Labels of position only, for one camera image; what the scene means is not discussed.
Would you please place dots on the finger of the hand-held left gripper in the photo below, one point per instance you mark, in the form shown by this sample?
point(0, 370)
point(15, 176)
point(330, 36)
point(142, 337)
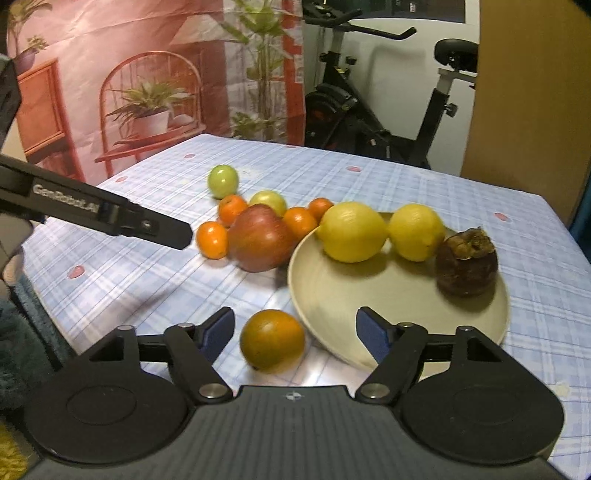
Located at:
point(69, 198)
point(7, 97)

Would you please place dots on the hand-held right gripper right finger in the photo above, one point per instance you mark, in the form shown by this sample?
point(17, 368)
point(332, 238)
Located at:
point(374, 332)

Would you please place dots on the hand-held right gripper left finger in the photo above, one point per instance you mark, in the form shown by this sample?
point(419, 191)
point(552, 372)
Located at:
point(217, 330)

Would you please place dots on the cream round plate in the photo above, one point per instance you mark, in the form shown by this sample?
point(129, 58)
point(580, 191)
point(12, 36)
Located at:
point(406, 295)

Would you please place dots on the greenish orange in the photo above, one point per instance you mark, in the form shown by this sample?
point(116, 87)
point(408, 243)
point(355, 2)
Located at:
point(272, 340)

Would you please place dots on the small tangerine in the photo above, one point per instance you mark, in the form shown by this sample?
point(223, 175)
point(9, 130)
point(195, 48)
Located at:
point(320, 207)
point(212, 240)
point(232, 210)
point(300, 222)

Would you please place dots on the red apple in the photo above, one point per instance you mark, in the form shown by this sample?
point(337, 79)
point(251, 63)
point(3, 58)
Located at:
point(261, 237)

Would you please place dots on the yellow lemon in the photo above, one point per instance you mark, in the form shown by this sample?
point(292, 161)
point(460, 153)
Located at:
point(353, 232)
point(417, 232)

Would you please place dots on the dark brown mangosteen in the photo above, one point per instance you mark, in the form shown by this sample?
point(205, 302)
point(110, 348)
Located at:
point(466, 267)

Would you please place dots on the blue checked tablecloth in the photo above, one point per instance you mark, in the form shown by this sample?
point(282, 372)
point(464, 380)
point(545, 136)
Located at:
point(161, 277)

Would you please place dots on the printed backdrop cloth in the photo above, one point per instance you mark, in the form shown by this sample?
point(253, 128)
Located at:
point(138, 55)

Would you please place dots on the yellow-green jujube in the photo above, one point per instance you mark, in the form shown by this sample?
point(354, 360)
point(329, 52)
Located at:
point(268, 201)

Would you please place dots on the green jujube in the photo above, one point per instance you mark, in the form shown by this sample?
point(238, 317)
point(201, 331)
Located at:
point(223, 181)

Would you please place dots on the fuzzy rug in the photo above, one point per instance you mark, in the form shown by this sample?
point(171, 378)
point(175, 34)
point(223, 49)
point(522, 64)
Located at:
point(23, 350)

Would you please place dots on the black exercise bike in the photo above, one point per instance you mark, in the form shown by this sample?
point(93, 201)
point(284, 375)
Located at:
point(360, 120)

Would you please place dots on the blue curtain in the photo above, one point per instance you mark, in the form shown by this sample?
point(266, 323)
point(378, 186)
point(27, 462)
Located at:
point(582, 212)

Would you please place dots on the wooden panel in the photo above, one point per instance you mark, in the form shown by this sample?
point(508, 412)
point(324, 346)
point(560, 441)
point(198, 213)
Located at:
point(531, 92)

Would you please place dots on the dark window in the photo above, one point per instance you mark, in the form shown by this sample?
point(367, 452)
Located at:
point(429, 9)

